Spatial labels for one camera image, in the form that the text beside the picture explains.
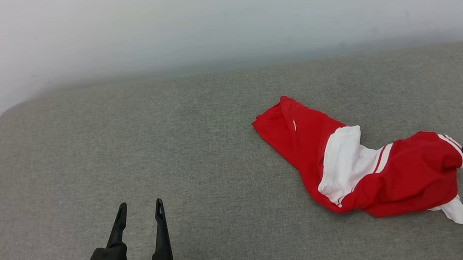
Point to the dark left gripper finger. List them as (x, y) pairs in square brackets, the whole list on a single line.
[(117, 227), (162, 239)]

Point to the red and white basketball jersey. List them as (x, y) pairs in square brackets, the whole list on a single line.
[(401, 178)]

